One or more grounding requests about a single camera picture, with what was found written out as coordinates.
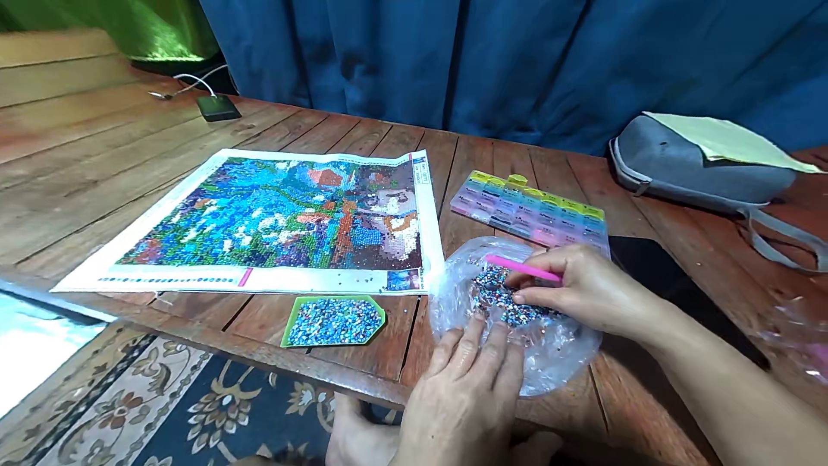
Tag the person's right hand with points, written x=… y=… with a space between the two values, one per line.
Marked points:
x=592 y=291

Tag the person's left hand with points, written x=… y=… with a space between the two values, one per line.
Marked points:
x=449 y=411

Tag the person's left index finger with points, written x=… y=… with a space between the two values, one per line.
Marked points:
x=510 y=369

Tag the person's left little finger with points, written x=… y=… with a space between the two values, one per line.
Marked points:
x=445 y=353

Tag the person's right fingers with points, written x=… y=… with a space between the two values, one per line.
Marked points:
x=517 y=279

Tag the person's right index finger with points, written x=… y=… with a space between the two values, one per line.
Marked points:
x=550 y=260

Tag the person's left ring finger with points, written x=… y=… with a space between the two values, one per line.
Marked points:
x=469 y=347

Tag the person's left middle finger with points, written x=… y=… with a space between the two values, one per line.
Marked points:
x=492 y=353

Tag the person's right thumb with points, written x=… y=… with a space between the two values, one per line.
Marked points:
x=544 y=297

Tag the pink pen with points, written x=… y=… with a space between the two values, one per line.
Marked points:
x=522 y=267

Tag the clear plastic bag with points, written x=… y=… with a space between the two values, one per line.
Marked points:
x=550 y=366

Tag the pile of mixed beads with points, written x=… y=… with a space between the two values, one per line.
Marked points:
x=496 y=297

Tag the multicoloured compartment box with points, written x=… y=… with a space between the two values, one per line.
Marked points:
x=530 y=208

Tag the green bead tray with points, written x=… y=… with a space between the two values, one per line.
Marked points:
x=380 y=317

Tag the pile of blue beads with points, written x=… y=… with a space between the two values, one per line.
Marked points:
x=333 y=322

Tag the flat black object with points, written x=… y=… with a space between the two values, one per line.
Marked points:
x=673 y=285

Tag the grey zippered bag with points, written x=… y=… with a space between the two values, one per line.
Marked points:
x=705 y=171

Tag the diamond painting canvas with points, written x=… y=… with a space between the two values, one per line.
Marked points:
x=291 y=220

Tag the pale green cloth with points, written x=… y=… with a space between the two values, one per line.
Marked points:
x=728 y=138

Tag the floral patterned rug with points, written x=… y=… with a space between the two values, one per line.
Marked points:
x=213 y=408

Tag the blue curtain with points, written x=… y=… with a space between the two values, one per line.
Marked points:
x=401 y=58

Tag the clear pink plastic packet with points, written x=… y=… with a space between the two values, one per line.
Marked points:
x=805 y=336

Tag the black power bank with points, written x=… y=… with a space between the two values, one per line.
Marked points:
x=218 y=108

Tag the green curtain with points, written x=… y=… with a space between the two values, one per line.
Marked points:
x=149 y=32

